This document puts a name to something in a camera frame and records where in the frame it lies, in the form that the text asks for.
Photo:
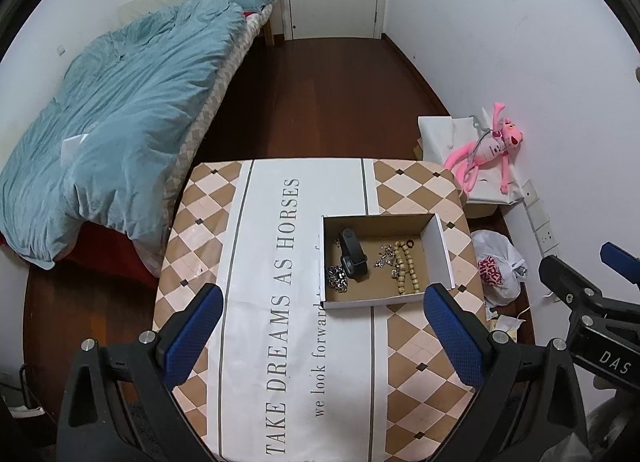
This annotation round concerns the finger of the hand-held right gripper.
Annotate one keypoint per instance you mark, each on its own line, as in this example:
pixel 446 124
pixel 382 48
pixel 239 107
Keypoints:
pixel 570 284
pixel 622 264

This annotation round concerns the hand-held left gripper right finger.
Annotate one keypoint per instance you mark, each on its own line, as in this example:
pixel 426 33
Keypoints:
pixel 452 337

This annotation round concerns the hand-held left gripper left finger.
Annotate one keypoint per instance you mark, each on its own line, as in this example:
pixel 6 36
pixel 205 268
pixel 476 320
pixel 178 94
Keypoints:
pixel 195 337

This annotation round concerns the white cardboard box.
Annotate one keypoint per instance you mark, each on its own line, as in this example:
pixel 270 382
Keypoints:
pixel 380 287

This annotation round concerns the black smart band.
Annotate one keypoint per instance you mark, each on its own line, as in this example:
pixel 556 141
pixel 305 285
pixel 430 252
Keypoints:
pixel 356 267

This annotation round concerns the white power strip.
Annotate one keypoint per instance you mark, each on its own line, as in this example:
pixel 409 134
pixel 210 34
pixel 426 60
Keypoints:
pixel 542 232

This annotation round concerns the white plastic bag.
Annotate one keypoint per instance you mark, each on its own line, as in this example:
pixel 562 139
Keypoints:
pixel 500 287

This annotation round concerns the checked printed tablecloth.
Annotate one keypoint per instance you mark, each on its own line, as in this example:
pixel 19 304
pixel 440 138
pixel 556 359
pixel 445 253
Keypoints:
pixel 280 342

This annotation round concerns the brown cardboard box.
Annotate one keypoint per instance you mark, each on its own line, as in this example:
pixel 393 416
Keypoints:
pixel 480 210

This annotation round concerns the pink plush toy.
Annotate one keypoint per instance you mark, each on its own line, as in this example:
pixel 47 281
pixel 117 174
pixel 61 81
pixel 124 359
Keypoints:
pixel 487 151

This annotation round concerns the white cloth bag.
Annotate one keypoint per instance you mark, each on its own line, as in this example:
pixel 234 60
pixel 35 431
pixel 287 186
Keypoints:
pixel 435 136

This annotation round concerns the teal blanket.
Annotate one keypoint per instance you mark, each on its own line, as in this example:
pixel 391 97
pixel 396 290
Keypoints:
pixel 125 106

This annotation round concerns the bed with checked mattress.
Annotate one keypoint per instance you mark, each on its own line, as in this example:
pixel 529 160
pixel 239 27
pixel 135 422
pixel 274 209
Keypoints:
pixel 215 91

